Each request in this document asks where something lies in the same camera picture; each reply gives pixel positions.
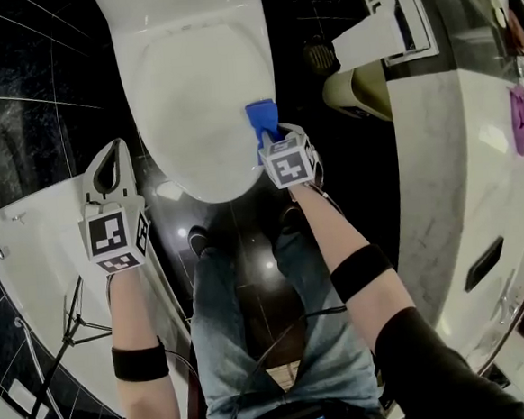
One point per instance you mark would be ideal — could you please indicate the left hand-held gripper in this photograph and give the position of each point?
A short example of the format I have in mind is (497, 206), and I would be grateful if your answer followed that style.
(110, 234)

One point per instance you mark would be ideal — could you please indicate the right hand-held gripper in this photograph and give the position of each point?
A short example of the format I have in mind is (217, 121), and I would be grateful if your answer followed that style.
(290, 165)

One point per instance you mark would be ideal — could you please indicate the blue cleaning cloth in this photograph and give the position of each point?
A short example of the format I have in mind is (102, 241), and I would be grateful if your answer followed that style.
(263, 116)

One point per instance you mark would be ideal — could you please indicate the white toilet lid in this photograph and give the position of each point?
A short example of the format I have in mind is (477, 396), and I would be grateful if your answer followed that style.
(191, 119)

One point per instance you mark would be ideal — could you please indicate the person's left forearm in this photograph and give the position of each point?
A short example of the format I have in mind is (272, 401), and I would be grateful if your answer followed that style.
(137, 313)

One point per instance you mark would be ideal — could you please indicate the person's right forearm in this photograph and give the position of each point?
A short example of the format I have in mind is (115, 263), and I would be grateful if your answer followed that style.
(331, 230)

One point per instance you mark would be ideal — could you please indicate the chrome toilet paper holder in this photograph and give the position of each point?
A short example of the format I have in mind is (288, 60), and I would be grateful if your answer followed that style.
(383, 32)

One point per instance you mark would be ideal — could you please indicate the white ceramic toilet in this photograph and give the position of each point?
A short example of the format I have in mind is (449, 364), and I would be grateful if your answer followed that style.
(174, 7)

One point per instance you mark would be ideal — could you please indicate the beige waste bin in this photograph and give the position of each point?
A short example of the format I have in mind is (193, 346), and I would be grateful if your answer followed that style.
(347, 93)

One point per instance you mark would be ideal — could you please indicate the white bathtub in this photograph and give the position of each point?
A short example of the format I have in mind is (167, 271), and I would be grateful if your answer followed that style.
(44, 248)

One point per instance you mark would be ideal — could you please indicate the person's left shoe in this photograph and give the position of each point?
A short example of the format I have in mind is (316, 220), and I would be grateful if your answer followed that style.
(199, 240)

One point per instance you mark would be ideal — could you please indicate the black light stand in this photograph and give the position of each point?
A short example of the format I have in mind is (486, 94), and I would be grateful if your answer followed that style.
(71, 336)

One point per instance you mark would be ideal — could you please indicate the marble vanity counter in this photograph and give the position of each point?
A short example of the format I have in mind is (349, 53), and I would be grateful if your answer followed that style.
(457, 166)

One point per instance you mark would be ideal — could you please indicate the chrome grab bar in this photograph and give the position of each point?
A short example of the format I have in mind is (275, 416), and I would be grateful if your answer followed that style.
(37, 362)

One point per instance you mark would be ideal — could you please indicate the person's blue jeans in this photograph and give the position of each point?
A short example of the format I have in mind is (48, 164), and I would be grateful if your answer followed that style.
(235, 332)

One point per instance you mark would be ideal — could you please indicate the white soap tray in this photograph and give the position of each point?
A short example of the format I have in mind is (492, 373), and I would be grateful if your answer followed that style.
(28, 401)

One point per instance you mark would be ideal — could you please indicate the purple cloth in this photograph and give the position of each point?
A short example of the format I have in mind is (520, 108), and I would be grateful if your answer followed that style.
(522, 120)

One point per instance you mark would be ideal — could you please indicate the person's black jacket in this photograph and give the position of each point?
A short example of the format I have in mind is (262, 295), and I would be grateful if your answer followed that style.
(437, 371)

